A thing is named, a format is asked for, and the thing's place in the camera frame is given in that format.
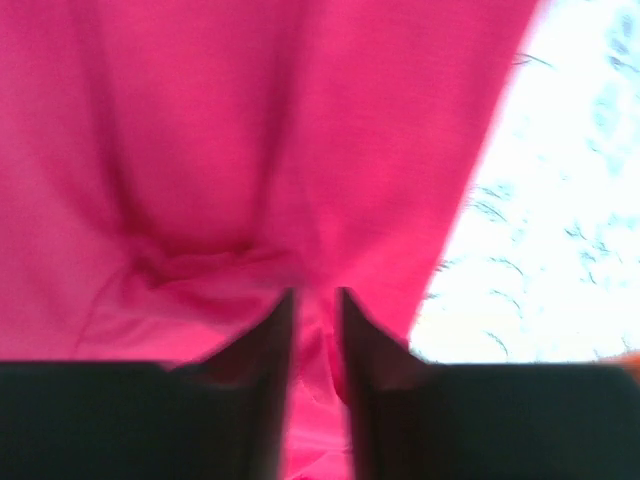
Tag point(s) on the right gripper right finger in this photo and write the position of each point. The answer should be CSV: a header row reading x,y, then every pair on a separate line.
x,y
415,420

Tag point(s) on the floral table mat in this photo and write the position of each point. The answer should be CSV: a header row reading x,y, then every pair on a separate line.
x,y
543,262

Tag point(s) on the folded orange t-shirt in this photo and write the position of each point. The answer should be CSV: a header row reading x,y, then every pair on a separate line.
x,y
630,362

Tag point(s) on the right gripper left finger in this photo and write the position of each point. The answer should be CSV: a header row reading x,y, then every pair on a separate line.
x,y
217,418

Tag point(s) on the magenta t-shirt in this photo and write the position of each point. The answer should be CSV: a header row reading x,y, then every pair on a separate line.
x,y
168,168

